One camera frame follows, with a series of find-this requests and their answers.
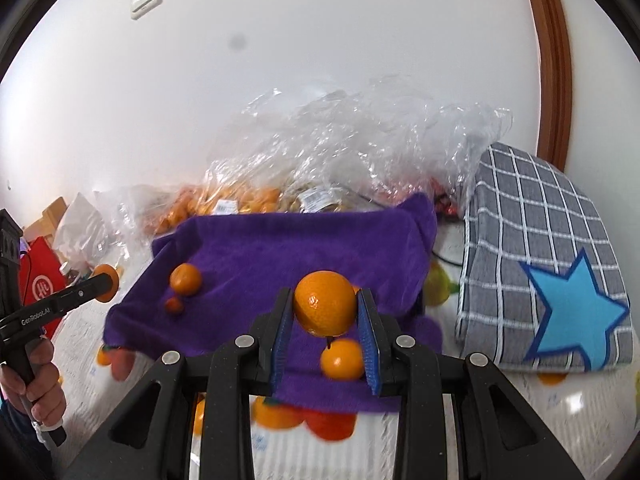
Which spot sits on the small red fruit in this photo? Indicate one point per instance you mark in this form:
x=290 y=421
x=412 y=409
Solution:
x=174 y=305

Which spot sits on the small orange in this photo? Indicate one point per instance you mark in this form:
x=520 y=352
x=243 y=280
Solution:
x=186 y=278
x=342 y=357
x=112 y=286

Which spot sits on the white plastic bag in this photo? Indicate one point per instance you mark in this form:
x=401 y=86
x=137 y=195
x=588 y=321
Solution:
x=80 y=230

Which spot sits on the grey checkered cushion blue star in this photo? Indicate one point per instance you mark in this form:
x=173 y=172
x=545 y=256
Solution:
x=510 y=220

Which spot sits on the small clear plastic bag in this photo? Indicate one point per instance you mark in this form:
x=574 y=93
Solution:
x=125 y=210

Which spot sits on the fruit printed tablecloth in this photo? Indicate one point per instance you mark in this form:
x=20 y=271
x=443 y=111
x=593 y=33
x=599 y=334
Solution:
x=550 y=410

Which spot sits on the person's left hand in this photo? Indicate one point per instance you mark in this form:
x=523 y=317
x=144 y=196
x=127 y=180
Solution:
x=47 y=385

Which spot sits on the large crumpled clear plastic bag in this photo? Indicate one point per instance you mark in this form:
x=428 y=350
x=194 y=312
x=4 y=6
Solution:
x=375 y=135

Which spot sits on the large mandarin orange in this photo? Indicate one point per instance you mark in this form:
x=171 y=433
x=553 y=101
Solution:
x=277 y=414
x=325 y=307
x=330 y=425

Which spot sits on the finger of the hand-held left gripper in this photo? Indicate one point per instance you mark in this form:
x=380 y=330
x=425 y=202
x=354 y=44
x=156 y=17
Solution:
x=85 y=290

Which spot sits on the red paper bag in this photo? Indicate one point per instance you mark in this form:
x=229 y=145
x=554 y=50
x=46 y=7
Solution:
x=40 y=280

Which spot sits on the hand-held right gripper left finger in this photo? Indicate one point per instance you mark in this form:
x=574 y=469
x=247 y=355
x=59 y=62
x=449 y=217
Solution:
x=280 y=340

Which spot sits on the red snack packets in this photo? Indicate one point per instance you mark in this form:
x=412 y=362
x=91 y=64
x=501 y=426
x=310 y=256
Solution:
x=441 y=200

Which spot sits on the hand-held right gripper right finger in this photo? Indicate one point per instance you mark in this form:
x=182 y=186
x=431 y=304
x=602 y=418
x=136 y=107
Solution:
x=369 y=345

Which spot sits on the purple towel covered tray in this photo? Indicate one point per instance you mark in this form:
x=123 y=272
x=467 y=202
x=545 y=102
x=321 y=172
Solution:
x=260 y=255

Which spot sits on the brown wooden door frame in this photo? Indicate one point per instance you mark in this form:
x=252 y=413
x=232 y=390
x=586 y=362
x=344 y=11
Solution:
x=547 y=60

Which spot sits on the clear plastic bag of oranges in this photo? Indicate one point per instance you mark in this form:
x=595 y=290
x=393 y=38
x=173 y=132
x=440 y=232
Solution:
x=240 y=200

